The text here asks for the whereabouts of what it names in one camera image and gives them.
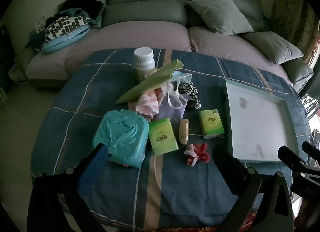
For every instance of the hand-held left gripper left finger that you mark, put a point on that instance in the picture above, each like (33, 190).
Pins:
(96, 169)

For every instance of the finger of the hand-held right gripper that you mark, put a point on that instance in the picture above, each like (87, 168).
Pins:
(291, 159)
(311, 149)

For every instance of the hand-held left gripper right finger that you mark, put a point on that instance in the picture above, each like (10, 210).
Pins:
(225, 161)

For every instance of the green tissue pack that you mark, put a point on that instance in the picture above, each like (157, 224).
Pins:
(162, 138)
(212, 124)

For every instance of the white tray with teal rim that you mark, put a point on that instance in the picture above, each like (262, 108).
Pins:
(260, 126)

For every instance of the beige oval sponge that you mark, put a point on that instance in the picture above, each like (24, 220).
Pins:
(184, 131)

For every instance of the purple packet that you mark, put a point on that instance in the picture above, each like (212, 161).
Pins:
(170, 113)

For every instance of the leopard print scrunchie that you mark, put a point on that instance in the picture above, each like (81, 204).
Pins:
(191, 93)

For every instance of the pink white striped towel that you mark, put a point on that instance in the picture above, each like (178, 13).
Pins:
(147, 103)

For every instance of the blue face mask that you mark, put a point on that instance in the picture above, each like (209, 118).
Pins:
(183, 76)

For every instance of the light green cloth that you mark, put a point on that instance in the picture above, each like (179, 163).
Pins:
(150, 84)

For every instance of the teal wet wipes pack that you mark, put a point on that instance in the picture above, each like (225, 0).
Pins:
(120, 136)

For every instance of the red patterned rug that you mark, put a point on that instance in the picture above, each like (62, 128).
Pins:
(200, 228)

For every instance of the blue plaid blanket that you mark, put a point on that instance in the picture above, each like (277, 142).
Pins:
(105, 96)

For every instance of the white pill bottle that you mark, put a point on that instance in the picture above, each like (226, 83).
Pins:
(143, 64)

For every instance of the light blue cushion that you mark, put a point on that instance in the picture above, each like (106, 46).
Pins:
(62, 44)

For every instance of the patterned curtain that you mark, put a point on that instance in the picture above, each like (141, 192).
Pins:
(295, 11)

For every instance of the black white patterned pillow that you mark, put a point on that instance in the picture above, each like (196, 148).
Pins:
(62, 28)

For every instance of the square grey-green cushion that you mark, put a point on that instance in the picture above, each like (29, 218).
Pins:
(220, 14)

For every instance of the dark clothes pile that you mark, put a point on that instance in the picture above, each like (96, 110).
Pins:
(85, 4)

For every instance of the grey-green sofa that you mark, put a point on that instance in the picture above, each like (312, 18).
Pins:
(145, 9)

